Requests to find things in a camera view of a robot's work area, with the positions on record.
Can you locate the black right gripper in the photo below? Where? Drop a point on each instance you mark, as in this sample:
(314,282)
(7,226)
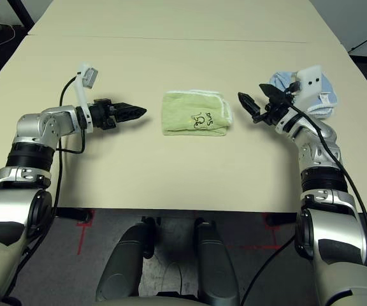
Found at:
(276,110)

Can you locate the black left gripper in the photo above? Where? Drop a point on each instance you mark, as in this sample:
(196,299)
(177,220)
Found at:
(102,114)

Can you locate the green towel with white trim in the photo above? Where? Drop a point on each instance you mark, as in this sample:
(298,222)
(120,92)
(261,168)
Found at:
(193,114)

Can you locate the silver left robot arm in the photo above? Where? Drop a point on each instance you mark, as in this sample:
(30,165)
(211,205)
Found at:
(37,127)

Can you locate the folded light blue towel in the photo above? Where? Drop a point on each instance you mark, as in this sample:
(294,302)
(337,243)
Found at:
(328,95)

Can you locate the grey right robot leg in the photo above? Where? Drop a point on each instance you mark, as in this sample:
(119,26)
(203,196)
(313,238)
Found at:
(215,264)

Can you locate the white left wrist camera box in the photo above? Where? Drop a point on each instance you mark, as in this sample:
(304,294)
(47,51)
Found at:
(81,92)

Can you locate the side table with black frame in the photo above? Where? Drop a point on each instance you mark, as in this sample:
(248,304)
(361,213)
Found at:
(27,11)

